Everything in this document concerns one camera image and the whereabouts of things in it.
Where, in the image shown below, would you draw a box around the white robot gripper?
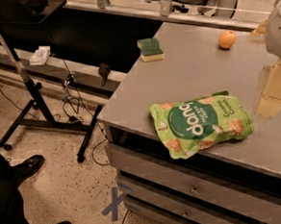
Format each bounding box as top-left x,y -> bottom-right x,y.
248,0 -> 281,117

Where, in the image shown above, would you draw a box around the green rice chip bag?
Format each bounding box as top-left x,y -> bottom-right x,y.
150,91 -> 254,160

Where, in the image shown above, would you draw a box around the orange fruit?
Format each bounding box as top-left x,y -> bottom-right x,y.
218,31 -> 236,49

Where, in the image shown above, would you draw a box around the green yellow sponge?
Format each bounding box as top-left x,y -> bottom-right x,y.
138,37 -> 165,62

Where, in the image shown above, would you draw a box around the grey drawer cabinet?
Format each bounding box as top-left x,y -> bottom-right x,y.
102,108 -> 281,224

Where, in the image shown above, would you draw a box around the dark knob on ledge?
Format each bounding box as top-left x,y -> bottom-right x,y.
98,63 -> 111,86

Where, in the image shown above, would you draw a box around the white box on ledge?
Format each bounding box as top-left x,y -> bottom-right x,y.
30,45 -> 51,65

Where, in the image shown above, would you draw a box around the black rolling stand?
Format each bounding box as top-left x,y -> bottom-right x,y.
0,33 -> 103,162

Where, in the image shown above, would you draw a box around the upper black shoe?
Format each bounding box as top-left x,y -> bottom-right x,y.
11,155 -> 44,187

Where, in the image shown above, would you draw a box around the black cables on floor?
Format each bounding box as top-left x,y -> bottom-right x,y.
0,45 -> 112,175

